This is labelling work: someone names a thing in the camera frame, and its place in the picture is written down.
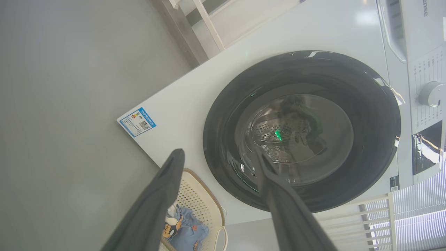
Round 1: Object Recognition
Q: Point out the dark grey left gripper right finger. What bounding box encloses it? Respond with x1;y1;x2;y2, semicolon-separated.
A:
255;146;337;251

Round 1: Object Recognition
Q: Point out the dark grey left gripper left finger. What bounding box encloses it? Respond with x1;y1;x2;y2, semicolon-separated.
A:
101;149;185;251

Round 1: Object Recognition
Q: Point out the blue garment with white lining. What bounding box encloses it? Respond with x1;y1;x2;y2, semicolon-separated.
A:
162;204;183;240

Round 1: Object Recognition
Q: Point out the blue cartoon print garment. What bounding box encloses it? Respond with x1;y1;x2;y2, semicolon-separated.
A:
171;206;209;251

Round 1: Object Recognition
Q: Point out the washing machine door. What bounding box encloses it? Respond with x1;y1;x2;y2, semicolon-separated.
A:
203;51;401;213

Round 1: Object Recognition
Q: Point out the stainless steel washing machine drum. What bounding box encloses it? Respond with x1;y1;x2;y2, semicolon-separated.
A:
250;114;314;164

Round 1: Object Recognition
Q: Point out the white front-load washing machine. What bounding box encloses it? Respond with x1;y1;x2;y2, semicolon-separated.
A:
117;0;446;225

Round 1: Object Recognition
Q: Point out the black washing machine display panel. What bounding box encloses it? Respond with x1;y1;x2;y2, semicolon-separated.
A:
412;120;445;175

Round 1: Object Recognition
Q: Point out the cream perforated laundry basket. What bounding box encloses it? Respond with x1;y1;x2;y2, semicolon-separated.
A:
159;168;228;251

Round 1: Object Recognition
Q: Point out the blue energy label sticker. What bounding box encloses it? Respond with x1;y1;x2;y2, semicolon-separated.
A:
118;107;156;137

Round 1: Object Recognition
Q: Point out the white window blind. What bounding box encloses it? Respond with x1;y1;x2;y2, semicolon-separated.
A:
369;209;446;251
392;169;446;223

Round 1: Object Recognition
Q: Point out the white round program knob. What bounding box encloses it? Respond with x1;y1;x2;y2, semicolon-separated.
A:
418;81;446;107

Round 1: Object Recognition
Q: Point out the white detergent drawer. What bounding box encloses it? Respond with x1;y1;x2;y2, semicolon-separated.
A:
376;0;408;64

